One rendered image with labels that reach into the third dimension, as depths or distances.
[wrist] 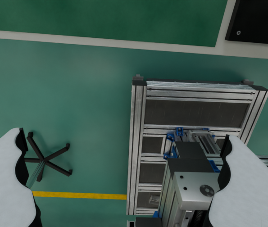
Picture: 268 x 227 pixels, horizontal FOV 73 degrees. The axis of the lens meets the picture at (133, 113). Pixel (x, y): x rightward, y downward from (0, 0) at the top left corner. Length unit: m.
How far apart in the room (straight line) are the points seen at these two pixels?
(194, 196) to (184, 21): 0.43
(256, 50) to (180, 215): 0.48
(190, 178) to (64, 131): 1.26
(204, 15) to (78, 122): 1.23
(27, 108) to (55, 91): 0.28
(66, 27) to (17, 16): 0.12
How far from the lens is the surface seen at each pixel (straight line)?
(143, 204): 1.84
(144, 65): 1.30
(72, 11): 0.53
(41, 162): 1.77
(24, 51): 1.46
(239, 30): 0.56
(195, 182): 0.52
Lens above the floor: 1.26
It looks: 61 degrees down
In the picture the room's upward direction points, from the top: 178 degrees clockwise
